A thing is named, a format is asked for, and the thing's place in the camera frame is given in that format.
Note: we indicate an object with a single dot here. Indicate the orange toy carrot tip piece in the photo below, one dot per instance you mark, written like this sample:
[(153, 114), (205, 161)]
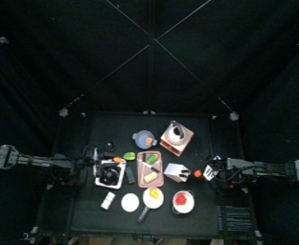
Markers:
[(117, 159)]

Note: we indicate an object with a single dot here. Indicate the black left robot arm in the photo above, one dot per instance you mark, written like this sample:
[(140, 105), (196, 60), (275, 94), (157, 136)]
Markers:
[(32, 160)]

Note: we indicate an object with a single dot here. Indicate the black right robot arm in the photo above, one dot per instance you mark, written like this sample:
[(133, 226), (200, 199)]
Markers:
[(267, 168)]

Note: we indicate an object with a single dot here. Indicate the green toy star fruit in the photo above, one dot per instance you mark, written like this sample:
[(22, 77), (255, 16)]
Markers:
[(129, 156)]

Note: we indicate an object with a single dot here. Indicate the silver toy knife block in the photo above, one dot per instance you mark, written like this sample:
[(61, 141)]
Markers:
[(175, 171)]

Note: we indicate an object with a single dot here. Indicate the black flat toy utensil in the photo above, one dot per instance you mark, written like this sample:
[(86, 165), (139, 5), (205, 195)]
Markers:
[(131, 174)]

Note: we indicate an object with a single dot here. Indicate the red toy food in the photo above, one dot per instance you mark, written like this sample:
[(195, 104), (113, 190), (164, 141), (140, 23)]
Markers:
[(180, 199)]

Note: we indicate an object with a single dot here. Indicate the white bowl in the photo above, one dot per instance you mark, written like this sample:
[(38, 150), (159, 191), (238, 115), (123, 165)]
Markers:
[(188, 205)]

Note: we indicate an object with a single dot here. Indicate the green toy vegetable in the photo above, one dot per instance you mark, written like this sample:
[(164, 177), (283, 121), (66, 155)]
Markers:
[(151, 158)]

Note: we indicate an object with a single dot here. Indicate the yellow toy butter block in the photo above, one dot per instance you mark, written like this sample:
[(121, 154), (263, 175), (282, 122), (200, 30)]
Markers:
[(149, 177)]

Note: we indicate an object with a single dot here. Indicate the pink cutting board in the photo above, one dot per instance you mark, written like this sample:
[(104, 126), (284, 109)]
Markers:
[(155, 177)]

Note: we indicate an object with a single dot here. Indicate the blue toy pot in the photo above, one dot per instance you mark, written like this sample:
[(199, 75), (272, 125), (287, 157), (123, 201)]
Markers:
[(143, 138)]

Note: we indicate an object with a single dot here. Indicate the white rectangular toy block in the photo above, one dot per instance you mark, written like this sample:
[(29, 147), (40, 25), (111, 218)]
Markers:
[(108, 200)]

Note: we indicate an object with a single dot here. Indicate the orange toy food piece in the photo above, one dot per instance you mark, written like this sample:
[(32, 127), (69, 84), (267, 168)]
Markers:
[(148, 141)]

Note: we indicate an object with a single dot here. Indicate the yellow toy food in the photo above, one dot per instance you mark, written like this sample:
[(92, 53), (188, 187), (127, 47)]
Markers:
[(155, 193)]

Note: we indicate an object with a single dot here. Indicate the white round plate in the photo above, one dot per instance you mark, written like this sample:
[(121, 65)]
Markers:
[(129, 202)]

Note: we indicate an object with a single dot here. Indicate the silver toy kettle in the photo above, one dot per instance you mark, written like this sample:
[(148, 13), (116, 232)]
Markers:
[(175, 133)]

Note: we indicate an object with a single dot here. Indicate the white toy frying pan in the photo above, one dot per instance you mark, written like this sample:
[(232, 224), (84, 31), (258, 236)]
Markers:
[(152, 204)]

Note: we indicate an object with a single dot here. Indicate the white printed table label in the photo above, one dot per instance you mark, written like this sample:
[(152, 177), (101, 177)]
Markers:
[(234, 220)]

